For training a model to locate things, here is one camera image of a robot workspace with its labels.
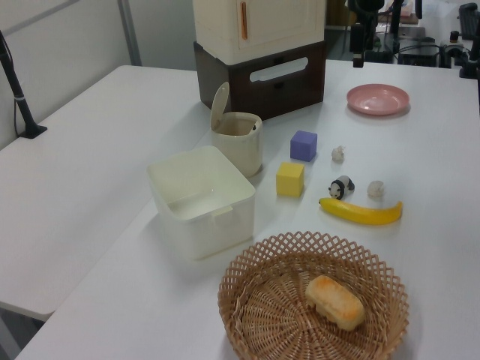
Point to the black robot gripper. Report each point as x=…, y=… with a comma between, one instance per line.
x=358, y=39

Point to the cream hinged dustbin lid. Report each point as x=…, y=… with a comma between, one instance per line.
x=219, y=105

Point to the toy bread loaf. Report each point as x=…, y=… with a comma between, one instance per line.
x=333, y=303

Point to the black clamp stand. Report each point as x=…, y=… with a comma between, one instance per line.
x=468, y=63

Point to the yellow toy banana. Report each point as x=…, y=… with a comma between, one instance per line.
x=360, y=215

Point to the yellow cube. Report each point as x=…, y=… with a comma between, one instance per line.
x=288, y=182

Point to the panda figurine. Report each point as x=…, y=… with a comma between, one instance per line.
x=342, y=186

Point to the dark brown drawer box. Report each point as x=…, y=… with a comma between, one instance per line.
x=262, y=97

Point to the crumpled paper ball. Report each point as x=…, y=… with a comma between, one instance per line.
x=338, y=154
x=375, y=189

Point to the purple cube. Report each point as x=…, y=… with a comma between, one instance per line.
x=303, y=147

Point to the woven wicker basket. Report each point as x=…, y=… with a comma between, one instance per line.
x=270, y=322

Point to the white open plastic box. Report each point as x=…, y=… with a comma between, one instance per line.
x=225, y=232

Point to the black camera stand pole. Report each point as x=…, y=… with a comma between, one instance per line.
x=18, y=97

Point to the pink plate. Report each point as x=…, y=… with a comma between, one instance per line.
x=377, y=99

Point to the cream round dustbin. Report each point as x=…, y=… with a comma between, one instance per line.
x=240, y=153

